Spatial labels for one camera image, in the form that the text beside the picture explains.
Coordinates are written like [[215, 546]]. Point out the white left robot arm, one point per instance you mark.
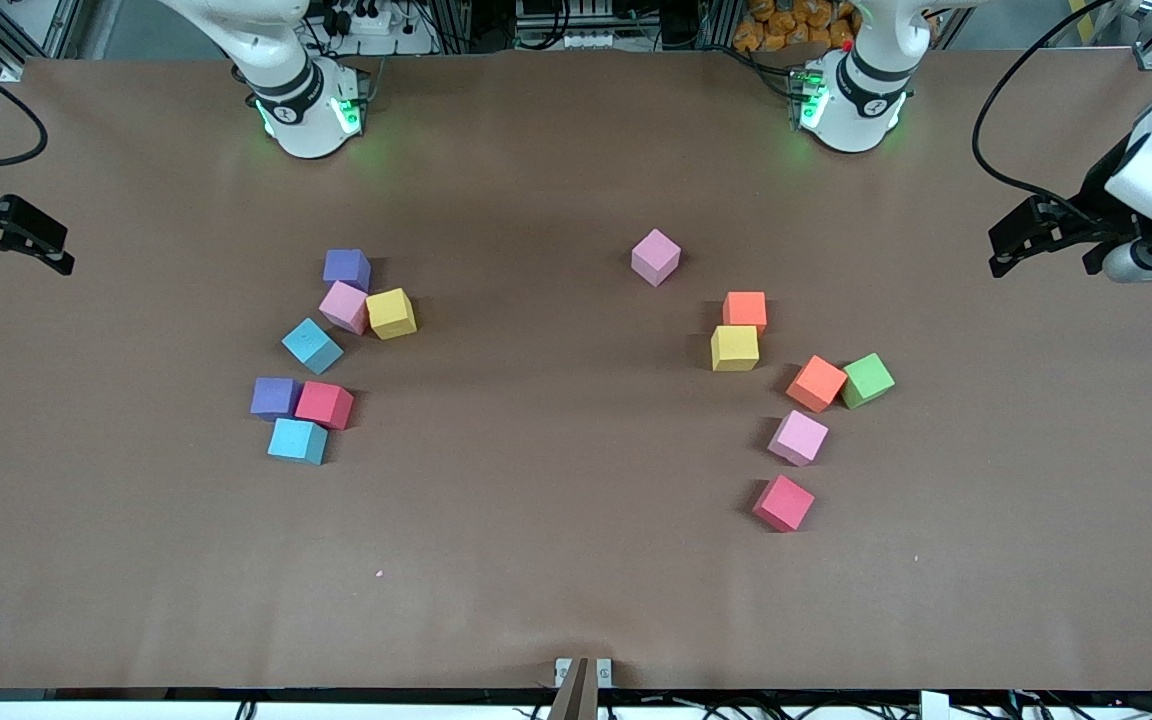
[[851, 100]]

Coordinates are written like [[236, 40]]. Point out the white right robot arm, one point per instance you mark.
[[301, 110]]

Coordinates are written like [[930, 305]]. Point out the white equipment box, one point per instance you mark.
[[586, 40]]

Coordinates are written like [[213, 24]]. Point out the orange packets pile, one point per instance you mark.
[[786, 25]]

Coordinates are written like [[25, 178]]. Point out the white power strip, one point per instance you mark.
[[396, 45]]

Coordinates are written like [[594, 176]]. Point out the orange foam cube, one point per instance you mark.
[[745, 308], [816, 382]]

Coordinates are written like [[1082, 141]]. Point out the metal bracket with post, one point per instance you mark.
[[576, 690]]

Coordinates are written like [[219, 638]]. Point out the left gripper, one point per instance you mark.
[[1096, 202]]

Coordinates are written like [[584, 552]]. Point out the pink foam cube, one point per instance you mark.
[[343, 305], [655, 255], [798, 436]]

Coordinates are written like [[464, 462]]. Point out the white table edge rail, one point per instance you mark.
[[86, 712]]

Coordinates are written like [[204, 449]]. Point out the brown table cover sheet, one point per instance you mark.
[[536, 500]]

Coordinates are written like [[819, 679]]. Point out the purple foam cube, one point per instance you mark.
[[346, 266], [273, 396]]

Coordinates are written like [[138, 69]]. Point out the green foam cube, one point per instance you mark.
[[867, 379]]

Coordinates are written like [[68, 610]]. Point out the blue foam cube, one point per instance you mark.
[[311, 344], [296, 438]]

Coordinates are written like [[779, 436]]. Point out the yellow foam cube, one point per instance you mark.
[[734, 347], [391, 312]]

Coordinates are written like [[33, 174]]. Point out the red foam cube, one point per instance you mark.
[[783, 502], [323, 403]]

